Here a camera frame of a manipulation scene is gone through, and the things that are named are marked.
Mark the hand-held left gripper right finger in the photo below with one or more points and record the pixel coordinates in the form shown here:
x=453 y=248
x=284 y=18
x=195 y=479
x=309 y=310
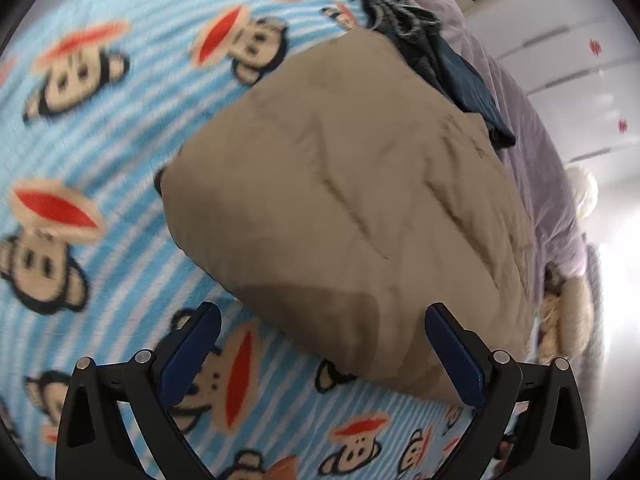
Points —
x=457 y=355

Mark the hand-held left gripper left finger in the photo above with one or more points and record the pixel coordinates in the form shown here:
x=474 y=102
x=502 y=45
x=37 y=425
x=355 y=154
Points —
x=192 y=350

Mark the tan puffer jacket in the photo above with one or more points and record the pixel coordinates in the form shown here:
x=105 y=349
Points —
x=350 y=200

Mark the brown fluffy plush toy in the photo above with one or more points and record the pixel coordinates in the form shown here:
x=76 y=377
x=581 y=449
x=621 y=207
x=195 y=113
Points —
x=552 y=325

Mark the beige cushion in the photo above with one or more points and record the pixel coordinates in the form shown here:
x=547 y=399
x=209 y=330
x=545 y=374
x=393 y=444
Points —
x=580 y=315

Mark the grey ribbed headboard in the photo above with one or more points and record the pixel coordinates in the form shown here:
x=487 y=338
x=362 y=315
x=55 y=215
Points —
x=596 y=300

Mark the purple duvet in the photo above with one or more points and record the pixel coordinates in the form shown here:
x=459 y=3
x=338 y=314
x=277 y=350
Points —
x=530 y=160

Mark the monkey print blue blanket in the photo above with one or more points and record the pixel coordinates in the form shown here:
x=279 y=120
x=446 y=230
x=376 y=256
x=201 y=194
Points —
x=115 y=120

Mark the red wardrobe sticker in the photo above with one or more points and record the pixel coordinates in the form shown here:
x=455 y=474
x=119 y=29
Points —
x=595 y=46
x=622 y=125

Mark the folded blue jeans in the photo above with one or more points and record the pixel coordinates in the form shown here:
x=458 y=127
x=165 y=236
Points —
x=450 y=70

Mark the white wardrobe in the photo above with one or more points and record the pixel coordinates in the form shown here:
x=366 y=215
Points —
x=560 y=50

